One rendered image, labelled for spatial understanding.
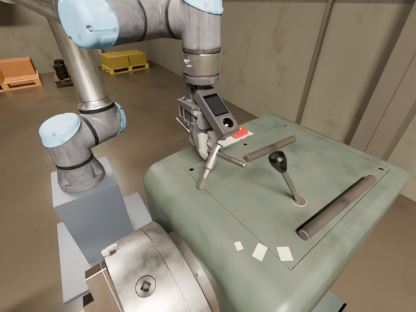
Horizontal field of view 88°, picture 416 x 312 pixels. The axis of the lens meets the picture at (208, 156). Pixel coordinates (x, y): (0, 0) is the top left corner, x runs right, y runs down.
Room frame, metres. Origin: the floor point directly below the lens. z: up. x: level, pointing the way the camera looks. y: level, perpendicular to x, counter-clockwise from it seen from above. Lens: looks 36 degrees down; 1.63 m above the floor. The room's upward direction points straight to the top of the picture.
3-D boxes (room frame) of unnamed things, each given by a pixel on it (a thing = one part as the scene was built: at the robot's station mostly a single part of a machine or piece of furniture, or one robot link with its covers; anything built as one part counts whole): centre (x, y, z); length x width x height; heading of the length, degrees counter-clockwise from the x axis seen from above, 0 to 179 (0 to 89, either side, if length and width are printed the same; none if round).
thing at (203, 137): (0.46, 0.03, 1.34); 0.06 x 0.03 x 0.09; 37
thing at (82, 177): (0.59, 0.46, 1.15); 0.15 x 0.15 x 0.10
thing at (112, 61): (6.58, 2.39, 0.20); 1.17 x 0.85 x 0.41; 123
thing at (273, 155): (0.32, -0.13, 1.38); 0.04 x 0.03 x 0.05; 127
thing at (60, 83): (5.66, 3.36, 0.24); 1.36 x 0.96 x 0.49; 33
